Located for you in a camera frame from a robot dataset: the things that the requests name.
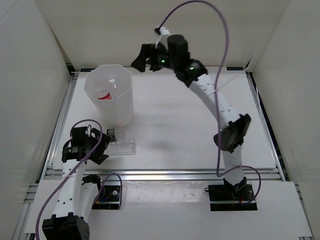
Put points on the red label red cap bottle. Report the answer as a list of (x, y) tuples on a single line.
[(102, 93)]

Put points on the aluminium frame rail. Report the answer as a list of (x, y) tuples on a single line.
[(268, 174)]

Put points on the white octagonal plastic bin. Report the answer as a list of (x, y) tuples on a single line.
[(116, 112)]

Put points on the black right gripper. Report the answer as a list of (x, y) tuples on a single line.
[(147, 52)]

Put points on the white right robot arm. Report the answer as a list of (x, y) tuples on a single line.
[(232, 125)]

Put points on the black label black cap bottle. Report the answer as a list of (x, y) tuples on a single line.
[(116, 133)]

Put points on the blue label clear bottle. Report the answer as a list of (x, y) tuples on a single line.
[(114, 90)]

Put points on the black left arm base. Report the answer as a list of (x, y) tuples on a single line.
[(109, 198)]

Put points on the clear bottle white cap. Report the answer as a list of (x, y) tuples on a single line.
[(121, 147)]

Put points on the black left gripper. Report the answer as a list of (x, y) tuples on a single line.
[(99, 157)]

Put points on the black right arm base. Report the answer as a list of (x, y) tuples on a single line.
[(222, 200)]

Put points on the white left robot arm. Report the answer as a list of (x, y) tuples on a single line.
[(76, 192)]

